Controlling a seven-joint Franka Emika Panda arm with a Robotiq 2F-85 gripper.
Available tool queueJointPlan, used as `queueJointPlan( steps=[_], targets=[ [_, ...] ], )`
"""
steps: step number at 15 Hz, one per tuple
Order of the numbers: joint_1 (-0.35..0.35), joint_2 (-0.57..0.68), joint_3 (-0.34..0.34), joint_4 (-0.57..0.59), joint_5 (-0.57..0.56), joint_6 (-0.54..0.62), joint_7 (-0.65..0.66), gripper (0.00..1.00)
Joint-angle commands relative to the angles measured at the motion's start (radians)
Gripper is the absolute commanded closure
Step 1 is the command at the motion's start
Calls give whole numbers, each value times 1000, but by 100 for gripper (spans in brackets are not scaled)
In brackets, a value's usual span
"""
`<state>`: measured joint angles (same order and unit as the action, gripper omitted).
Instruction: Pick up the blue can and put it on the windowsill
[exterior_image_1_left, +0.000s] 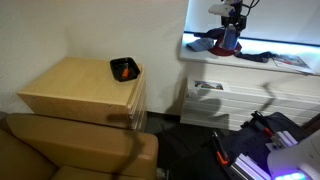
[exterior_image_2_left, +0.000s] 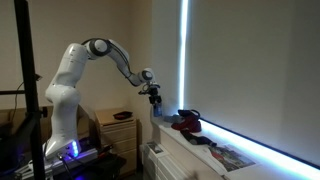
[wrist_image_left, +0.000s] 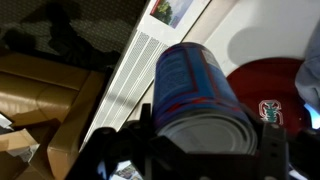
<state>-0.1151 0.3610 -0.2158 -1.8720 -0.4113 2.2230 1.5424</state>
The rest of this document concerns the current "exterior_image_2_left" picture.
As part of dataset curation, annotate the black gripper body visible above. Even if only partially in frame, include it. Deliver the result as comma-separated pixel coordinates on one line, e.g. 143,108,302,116
138,83,162,98

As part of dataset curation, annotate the blue can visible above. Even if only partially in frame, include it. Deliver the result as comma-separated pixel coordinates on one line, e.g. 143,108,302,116
152,102,164,118

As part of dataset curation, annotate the metal robot base platform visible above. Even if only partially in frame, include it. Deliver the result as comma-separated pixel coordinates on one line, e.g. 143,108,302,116
13,146,101,180

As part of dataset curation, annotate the white windowsill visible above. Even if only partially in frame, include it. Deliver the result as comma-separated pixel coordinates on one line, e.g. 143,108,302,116
150,114,320,180

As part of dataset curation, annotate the light blue cap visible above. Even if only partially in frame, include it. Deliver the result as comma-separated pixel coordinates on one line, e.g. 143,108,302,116
163,114,184,124

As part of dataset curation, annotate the navy blue cap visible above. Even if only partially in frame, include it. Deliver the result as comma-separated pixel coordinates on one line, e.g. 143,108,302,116
177,109,201,118

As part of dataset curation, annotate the black shallow bowl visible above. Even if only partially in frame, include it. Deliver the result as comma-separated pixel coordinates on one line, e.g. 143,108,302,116
113,110,134,121

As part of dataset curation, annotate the red baseball cap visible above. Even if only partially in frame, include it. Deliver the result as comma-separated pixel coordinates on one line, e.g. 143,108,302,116
170,114,203,134

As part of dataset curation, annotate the printed leaflet on heater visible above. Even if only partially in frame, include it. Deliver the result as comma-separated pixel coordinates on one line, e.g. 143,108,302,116
146,140,166,155

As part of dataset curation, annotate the light wooden dresser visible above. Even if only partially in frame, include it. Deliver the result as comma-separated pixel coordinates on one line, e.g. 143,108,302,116
94,107,138,178

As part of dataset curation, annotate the dark grey sock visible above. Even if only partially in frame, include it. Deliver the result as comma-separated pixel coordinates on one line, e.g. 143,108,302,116
180,129,218,148

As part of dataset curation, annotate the open picture magazine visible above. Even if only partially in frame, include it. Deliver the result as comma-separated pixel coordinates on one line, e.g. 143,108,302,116
203,144,258,174

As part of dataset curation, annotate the white roller window blind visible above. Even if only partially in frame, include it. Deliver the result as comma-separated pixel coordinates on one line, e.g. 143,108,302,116
184,0,320,169

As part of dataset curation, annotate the white wall heater unit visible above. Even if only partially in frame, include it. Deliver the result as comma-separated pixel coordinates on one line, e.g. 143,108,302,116
141,139,201,180

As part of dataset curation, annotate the black camera stand pole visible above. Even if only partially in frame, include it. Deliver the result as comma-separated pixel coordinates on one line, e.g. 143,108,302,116
12,0,47,180

